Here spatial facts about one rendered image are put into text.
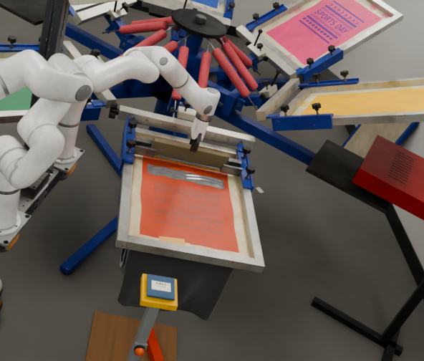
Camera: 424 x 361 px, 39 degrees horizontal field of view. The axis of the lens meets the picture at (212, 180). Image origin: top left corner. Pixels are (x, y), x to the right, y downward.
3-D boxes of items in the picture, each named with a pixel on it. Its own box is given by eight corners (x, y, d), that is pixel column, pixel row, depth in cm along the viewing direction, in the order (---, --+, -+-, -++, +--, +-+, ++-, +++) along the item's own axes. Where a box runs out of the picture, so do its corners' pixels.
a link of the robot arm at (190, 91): (165, 79, 237) (188, 104, 255) (182, 97, 230) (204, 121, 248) (180, 64, 237) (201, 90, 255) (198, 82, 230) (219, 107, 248)
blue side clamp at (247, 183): (248, 198, 273) (254, 186, 269) (238, 196, 272) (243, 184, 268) (242, 160, 297) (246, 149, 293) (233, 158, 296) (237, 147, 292)
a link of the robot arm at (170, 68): (135, 77, 215) (114, 56, 223) (162, 104, 233) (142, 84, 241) (167, 46, 215) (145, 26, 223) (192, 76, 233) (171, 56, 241)
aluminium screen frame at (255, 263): (261, 273, 234) (265, 266, 232) (114, 247, 220) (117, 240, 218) (241, 157, 296) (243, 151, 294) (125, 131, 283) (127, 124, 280)
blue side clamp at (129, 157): (129, 173, 260) (133, 160, 256) (119, 171, 259) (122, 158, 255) (132, 135, 284) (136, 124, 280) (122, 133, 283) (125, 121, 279)
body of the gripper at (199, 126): (195, 107, 263) (188, 127, 269) (196, 119, 254) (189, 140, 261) (211, 110, 264) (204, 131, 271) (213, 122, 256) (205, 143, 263)
